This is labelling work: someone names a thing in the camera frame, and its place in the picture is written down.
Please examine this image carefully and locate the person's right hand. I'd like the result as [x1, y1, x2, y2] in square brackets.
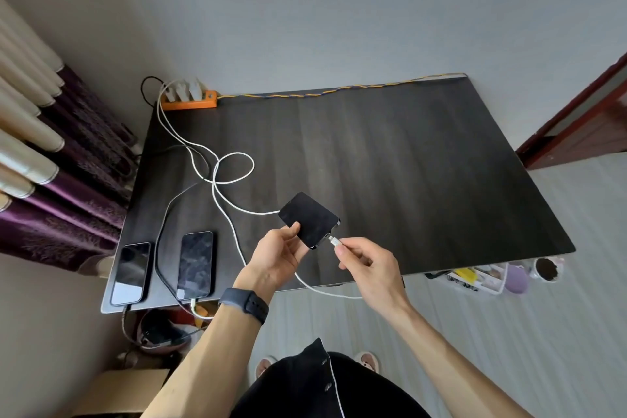
[335, 237, 413, 318]

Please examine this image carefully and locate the person's left hand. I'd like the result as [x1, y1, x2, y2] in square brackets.
[233, 222, 311, 293]

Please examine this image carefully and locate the long white charging cable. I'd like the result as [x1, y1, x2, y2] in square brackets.
[157, 81, 365, 300]

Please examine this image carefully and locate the black smartphone with matte back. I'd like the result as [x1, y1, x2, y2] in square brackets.
[278, 191, 342, 251]

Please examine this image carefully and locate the person's left forearm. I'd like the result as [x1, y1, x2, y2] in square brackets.
[141, 302, 265, 418]

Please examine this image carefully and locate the person's right forearm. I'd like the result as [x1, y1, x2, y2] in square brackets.
[389, 304, 536, 418]

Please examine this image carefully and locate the black smartwatch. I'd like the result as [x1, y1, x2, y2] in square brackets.
[218, 287, 270, 326]

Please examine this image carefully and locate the black smartphone with smudged screen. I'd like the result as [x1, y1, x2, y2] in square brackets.
[176, 231, 215, 300]

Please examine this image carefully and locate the person's right pink slipper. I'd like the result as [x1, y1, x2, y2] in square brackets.
[353, 351, 381, 375]

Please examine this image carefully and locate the person's pink slipper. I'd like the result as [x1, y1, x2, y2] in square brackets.
[255, 356, 278, 379]
[353, 351, 381, 375]

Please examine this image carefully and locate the white storage basket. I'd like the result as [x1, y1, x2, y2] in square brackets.
[425, 264, 508, 296]

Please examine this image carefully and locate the person's left pink slipper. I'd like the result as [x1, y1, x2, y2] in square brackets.
[255, 356, 278, 379]

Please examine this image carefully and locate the person's black clothing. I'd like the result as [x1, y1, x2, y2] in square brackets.
[234, 338, 433, 418]

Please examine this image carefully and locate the orange power strip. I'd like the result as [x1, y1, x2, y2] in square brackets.
[161, 90, 218, 112]

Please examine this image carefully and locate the black bag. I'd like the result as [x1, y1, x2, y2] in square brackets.
[138, 309, 204, 351]

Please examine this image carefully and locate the black smartphone with glossy screen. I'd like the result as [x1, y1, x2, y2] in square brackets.
[110, 242, 152, 307]

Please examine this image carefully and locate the lilac cup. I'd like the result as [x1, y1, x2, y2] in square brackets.
[504, 263, 530, 295]

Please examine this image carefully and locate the white cup with brown contents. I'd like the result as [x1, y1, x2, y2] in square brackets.
[531, 257, 565, 283]

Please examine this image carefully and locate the cardboard box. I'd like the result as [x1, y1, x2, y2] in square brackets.
[72, 368, 170, 418]

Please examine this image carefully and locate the purple and beige curtain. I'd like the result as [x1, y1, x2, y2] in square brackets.
[0, 0, 144, 279]

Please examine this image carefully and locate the brown wooden door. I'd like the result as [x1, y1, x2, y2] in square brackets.
[516, 52, 627, 171]

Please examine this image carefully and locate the short white charging cable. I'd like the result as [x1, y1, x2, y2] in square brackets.
[190, 298, 215, 320]

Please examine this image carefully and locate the thin black cable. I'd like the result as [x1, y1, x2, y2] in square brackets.
[154, 181, 202, 306]

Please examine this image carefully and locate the black power cord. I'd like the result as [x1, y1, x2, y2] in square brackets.
[140, 75, 165, 108]

